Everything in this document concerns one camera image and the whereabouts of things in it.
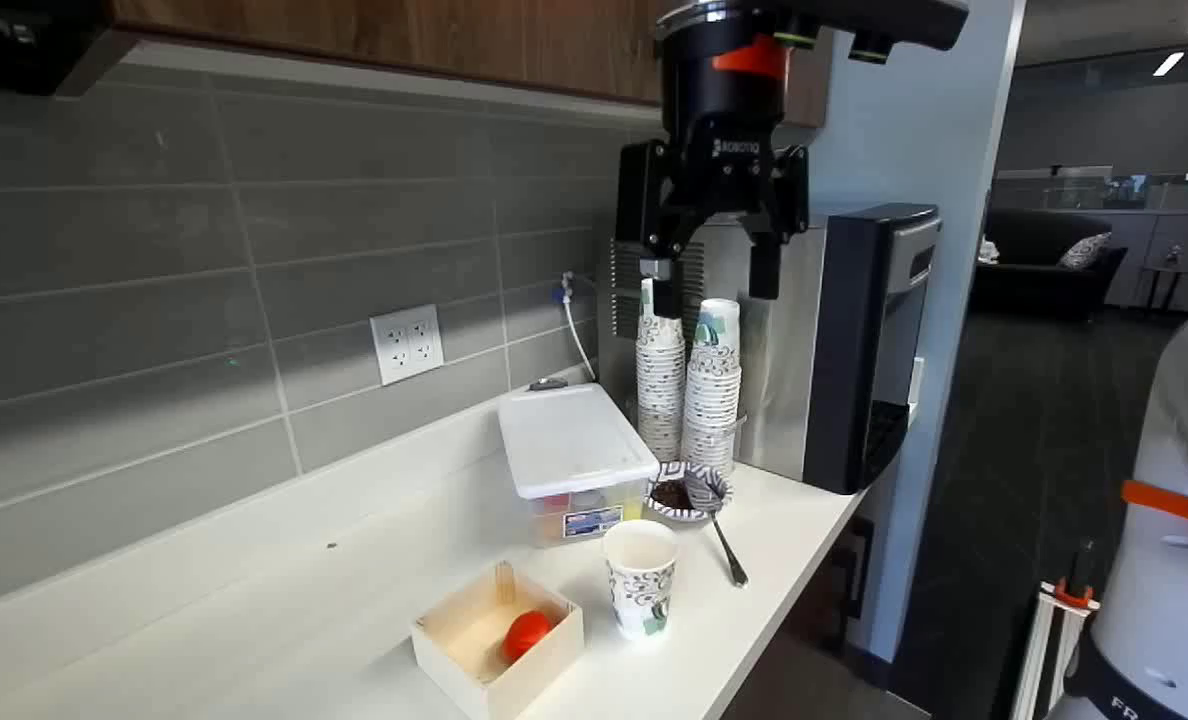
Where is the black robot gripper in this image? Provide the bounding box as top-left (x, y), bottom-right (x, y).
top-left (617, 119), bottom-right (806, 319)

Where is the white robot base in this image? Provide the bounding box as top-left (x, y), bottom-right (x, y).
top-left (1008, 319), bottom-right (1188, 720)

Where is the black robot arm with orange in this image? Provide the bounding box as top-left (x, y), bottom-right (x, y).
top-left (617, 0), bottom-right (969, 316)

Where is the right paper cup stack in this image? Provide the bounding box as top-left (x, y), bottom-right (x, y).
top-left (685, 301), bottom-right (741, 471)

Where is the paper cup stack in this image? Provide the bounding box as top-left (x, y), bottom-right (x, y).
top-left (637, 280), bottom-right (685, 460)
top-left (685, 301), bottom-right (741, 471)

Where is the left paper cup stack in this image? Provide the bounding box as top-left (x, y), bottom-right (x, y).
top-left (637, 280), bottom-right (685, 460)

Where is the black water dispenser machine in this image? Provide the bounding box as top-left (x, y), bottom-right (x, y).
top-left (803, 203), bottom-right (941, 490)

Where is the patterned bowl with chocolate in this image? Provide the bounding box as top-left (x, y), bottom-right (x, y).
top-left (643, 464), bottom-right (727, 526)

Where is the clear plastic container white lid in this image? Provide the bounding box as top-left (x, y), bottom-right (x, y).
top-left (495, 382), bottom-right (658, 541)

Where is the patterned paper cup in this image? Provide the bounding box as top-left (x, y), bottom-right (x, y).
top-left (603, 521), bottom-right (679, 639)

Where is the dark sofa with pillow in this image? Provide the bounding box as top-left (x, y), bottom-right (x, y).
top-left (969, 206), bottom-right (1123, 319)

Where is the red ball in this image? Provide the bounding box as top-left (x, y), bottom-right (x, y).
top-left (504, 611), bottom-right (557, 662)

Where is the small wooden box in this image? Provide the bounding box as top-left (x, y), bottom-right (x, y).
top-left (410, 558), bottom-right (582, 720)

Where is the white charging cable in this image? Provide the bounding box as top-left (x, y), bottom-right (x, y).
top-left (557, 267), bottom-right (598, 392)

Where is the white wall outlet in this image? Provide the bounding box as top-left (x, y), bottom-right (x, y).
top-left (366, 304), bottom-right (444, 382)

